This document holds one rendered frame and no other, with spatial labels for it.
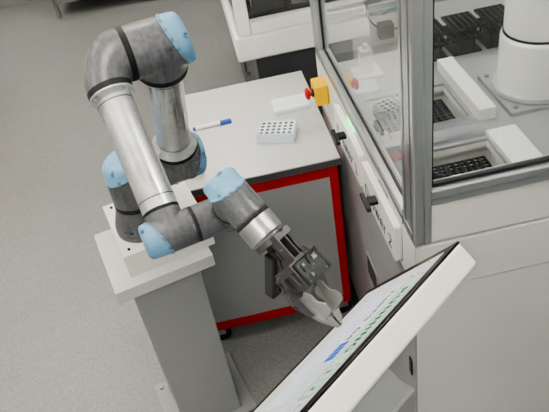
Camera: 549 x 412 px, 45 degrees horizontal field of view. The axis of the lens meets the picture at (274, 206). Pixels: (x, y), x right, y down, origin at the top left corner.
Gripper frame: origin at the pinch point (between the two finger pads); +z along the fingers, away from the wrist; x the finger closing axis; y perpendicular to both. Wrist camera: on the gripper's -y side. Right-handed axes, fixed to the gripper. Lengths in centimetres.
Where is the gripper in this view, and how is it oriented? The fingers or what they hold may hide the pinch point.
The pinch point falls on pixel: (334, 321)
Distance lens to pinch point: 128.3
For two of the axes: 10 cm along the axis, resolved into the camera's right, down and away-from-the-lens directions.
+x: 6.6, -5.4, 5.2
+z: 6.6, 7.5, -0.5
